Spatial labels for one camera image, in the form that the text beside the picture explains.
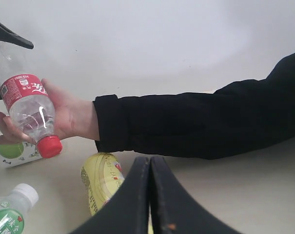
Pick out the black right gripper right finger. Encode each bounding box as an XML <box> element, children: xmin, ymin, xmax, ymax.
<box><xmin>149</xmin><ymin>156</ymin><xmax>240</xmax><ymax>234</ymax></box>

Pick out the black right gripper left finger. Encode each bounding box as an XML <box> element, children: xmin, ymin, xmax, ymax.
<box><xmin>69</xmin><ymin>156</ymin><xmax>151</xmax><ymax>234</ymax></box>

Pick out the clear cola bottle red label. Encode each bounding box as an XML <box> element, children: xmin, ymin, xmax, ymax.
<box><xmin>0</xmin><ymin>41</ymin><xmax>62</xmax><ymax>158</ymax></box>

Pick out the yellow drink bottle red cap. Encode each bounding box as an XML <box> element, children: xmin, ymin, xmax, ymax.
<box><xmin>80</xmin><ymin>152</ymin><xmax>154</xmax><ymax>234</ymax></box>

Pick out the white bottle green label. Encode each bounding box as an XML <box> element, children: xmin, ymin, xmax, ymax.
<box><xmin>0</xmin><ymin>183</ymin><xmax>39</xmax><ymax>234</ymax></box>

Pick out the person's open bare hand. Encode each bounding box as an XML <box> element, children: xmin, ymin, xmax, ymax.
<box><xmin>0</xmin><ymin>78</ymin><xmax>100</xmax><ymax>146</ymax></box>

